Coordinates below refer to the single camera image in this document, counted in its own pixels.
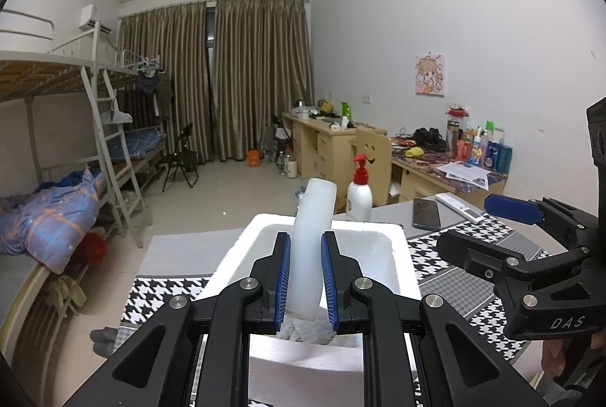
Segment person's hand on grip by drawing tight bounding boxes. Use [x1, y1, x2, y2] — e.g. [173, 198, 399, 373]
[539, 330, 606, 394]

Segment houndstooth table mat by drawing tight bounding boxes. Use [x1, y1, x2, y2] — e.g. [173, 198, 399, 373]
[89, 213, 553, 407]

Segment pet food bowl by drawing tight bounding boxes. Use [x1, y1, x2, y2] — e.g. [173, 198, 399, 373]
[295, 186, 306, 200]

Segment dark teal box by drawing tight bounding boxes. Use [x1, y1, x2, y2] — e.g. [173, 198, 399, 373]
[495, 144, 512, 174]

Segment white papers on desk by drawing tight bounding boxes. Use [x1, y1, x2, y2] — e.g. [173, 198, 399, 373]
[437, 162, 489, 191]

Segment white foam box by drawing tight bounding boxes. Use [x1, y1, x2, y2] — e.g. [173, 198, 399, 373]
[202, 214, 421, 406]

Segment white bottle red pump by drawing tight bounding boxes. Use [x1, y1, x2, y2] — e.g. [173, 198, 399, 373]
[346, 153, 373, 222]

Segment orange container on floor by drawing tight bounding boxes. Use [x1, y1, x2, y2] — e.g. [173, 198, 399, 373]
[247, 149, 262, 168]

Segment light wooden desk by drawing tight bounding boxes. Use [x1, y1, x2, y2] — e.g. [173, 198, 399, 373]
[283, 114, 508, 213]

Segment yellow object on desk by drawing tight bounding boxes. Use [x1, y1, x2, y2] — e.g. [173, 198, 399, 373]
[405, 146, 424, 159]

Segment black folding chair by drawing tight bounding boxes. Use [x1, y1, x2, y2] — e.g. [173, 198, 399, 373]
[160, 123, 199, 191]

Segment wooden smiley chair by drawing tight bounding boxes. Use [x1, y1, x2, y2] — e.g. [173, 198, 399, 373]
[356, 127, 391, 207]

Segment brown striped curtains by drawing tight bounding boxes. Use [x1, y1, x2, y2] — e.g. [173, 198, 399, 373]
[119, 0, 314, 163]

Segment white metal bunk bed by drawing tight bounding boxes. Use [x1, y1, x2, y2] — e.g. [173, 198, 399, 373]
[0, 8, 170, 360]

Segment blue checked quilt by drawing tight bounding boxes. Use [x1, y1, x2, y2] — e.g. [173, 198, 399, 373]
[1, 169, 104, 275]

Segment pink cartoon wall picture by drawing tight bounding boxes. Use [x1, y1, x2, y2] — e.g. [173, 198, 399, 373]
[415, 54, 445, 97]

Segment white wall air conditioner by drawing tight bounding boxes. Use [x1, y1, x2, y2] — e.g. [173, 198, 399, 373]
[79, 5, 114, 36]

